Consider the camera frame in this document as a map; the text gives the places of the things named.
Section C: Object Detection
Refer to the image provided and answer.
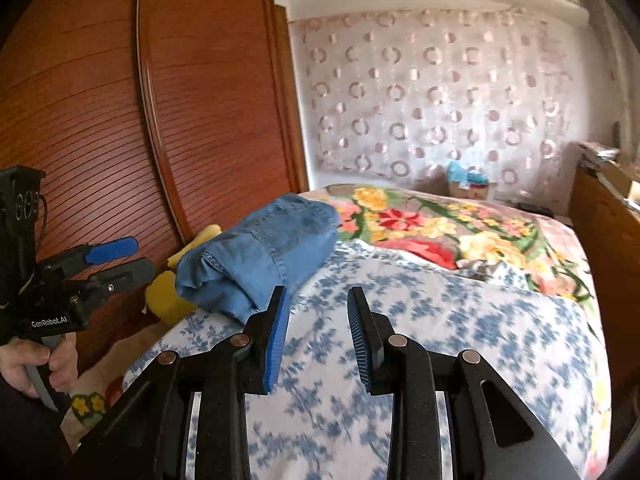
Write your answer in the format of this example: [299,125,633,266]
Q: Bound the person's left hand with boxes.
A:
[1,333,78,399]

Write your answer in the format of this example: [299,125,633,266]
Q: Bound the yellow plush pillow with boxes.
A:
[144,224,222,327]

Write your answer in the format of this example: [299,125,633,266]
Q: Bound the folded blue denim jeans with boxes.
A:
[175,194,340,324]

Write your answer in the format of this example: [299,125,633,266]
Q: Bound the blue floral white quilt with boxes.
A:
[124,240,611,479]

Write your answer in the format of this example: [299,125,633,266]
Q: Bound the butterfly embroidered cushion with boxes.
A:
[61,322,169,453]

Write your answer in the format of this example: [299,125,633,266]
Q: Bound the colourful floral blanket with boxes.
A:
[304,184,598,315]

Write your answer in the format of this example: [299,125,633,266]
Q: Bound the wooden louvered wardrobe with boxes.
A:
[0,0,310,376]

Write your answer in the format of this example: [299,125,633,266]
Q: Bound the cardboard box with blue bag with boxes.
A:
[447,160,490,200]

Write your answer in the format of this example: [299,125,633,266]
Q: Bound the circle patterned sheer curtain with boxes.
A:
[288,9,572,210]

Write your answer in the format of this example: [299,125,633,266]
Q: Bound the long wooden sideboard cabinet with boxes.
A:
[569,164,640,391]

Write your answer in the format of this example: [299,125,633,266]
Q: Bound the stack of papers on sideboard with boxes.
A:
[576,141,620,170]

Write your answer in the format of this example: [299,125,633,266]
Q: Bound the open cardboard box on sideboard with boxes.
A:
[600,160,639,204]

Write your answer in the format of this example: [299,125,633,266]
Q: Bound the side window curtain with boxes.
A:
[585,0,632,151]

